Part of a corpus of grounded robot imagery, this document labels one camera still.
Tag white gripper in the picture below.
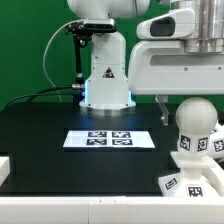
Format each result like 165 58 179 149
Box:
128 41 224 126

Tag white lamp bulb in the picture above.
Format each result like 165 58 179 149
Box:
176 97 217 160

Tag white lamp base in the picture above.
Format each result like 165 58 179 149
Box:
158 151 224 198

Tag white lamp shade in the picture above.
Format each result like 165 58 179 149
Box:
210 123 224 162

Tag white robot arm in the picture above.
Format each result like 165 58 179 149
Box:
67 0 224 122

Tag white tag sheet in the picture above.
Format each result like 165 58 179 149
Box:
63 130 155 148

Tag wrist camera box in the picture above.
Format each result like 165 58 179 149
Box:
136 8 195 39

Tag black camera stand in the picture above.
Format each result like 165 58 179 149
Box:
65 19 117 99

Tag grey cable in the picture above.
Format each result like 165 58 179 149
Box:
42 19 84 103

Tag white front rail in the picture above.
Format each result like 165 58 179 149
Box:
0 197 224 224

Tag black cables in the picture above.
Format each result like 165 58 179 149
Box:
3 84 84 109

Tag white left corner bracket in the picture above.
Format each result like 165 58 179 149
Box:
0 157 10 186

